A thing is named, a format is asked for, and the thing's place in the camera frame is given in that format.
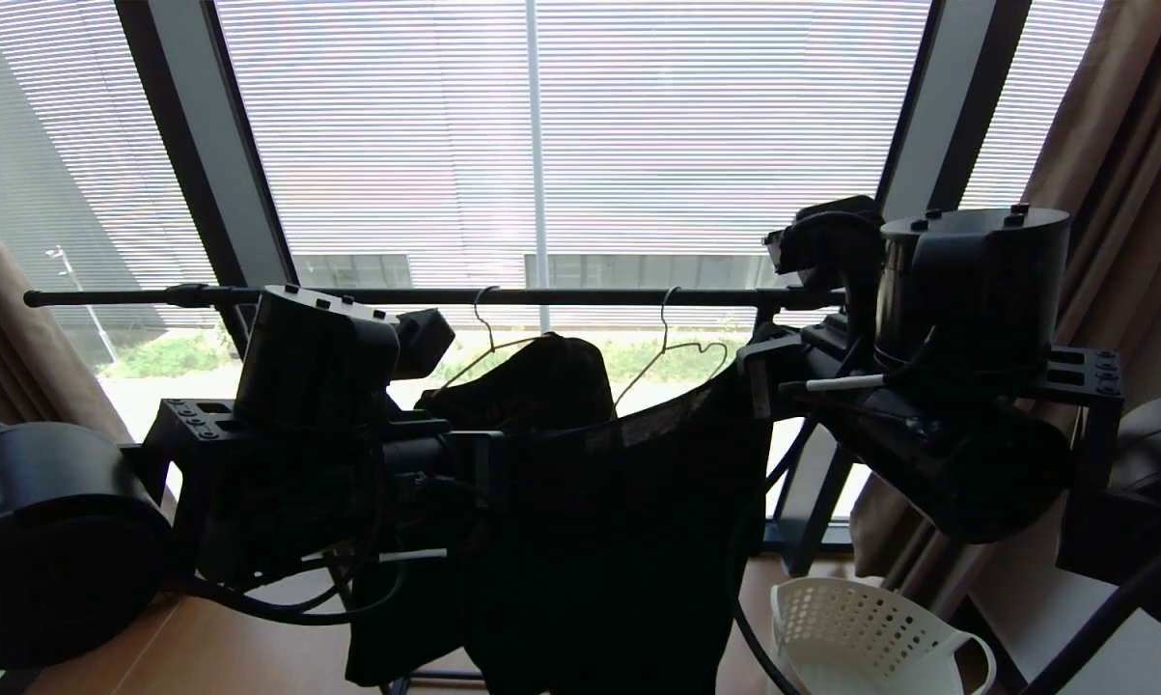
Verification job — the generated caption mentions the black clothes rack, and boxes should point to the black clothes rack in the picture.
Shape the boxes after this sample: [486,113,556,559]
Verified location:
[23,283,863,695]

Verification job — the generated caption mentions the white laundry basket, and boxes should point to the white laundry basket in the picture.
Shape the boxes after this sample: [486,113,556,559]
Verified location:
[768,576,999,695]

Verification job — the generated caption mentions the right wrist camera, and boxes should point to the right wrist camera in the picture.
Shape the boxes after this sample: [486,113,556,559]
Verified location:
[761,195,888,291]

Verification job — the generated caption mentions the brown curtain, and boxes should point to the brown curtain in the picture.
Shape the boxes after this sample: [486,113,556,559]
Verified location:
[848,0,1161,624]
[0,188,133,447]

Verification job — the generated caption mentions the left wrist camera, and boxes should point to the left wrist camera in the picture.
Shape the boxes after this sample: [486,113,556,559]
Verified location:
[392,307,457,380]

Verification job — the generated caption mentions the black shorts with green print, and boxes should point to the black shorts with green print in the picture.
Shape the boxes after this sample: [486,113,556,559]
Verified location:
[416,333,621,437]

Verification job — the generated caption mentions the pink clothes hanger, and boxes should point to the pink clothes hanger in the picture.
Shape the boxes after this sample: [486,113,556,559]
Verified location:
[439,286,564,393]
[614,286,732,408]

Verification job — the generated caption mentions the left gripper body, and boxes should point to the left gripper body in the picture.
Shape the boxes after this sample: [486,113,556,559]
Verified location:
[380,428,506,514]

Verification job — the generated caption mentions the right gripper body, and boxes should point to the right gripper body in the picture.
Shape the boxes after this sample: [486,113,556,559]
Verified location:
[733,324,882,420]

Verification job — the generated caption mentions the black garment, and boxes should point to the black garment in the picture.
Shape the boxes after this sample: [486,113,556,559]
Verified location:
[344,362,776,695]

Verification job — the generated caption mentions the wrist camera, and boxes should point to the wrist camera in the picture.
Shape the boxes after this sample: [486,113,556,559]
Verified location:
[392,307,457,380]
[761,195,888,291]

